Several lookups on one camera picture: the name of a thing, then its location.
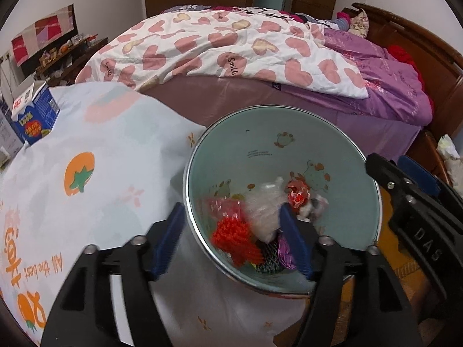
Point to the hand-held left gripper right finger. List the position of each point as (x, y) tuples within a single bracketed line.
[(294, 238)]

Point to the red knitted cloth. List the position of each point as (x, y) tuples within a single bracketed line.
[(405, 59)]

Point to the white orange-print tablecloth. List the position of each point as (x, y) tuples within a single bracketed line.
[(108, 144)]

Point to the blue milk carton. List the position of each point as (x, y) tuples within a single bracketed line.
[(36, 119)]

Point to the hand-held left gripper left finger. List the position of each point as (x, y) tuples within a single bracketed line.
[(168, 245)]

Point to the light blue trash bin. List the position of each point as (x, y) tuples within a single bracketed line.
[(253, 144)]

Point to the floral pillow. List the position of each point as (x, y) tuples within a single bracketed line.
[(360, 23)]

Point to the purple foil wrapper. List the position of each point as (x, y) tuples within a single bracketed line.
[(285, 253)]

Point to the pink plastic bag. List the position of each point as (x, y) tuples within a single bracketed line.
[(224, 209)]

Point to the wooden headboard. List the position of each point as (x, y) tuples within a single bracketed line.
[(434, 50)]

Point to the dark wooden tv stand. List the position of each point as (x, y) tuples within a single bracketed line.
[(68, 61)]

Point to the mauve bed sheet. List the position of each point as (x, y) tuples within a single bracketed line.
[(253, 97)]

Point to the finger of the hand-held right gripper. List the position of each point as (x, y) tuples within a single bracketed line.
[(394, 184), (421, 177)]

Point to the white crumpled tissue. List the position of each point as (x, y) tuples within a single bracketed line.
[(450, 155)]

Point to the purple blanket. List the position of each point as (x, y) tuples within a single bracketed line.
[(383, 79)]

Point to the pink heart-print quilt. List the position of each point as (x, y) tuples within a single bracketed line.
[(217, 47)]

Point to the clear plastic wrapper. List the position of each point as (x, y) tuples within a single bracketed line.
[(266, 209)]

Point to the tall white blue carton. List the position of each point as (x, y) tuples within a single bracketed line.
[(9, 133)]

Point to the red crinkled bag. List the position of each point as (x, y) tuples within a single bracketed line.
[(235, 240)]

